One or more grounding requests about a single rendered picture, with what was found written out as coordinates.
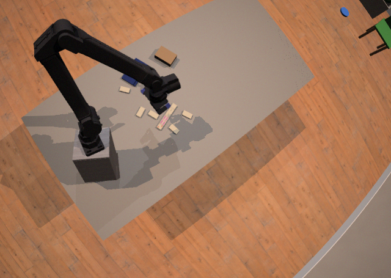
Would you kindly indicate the dark blue notebook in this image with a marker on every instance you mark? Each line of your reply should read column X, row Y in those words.
column 131, row 80

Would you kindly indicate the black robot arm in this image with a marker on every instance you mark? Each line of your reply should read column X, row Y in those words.
column 64, row 35

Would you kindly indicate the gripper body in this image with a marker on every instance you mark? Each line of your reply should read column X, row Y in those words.
column 159, row 107

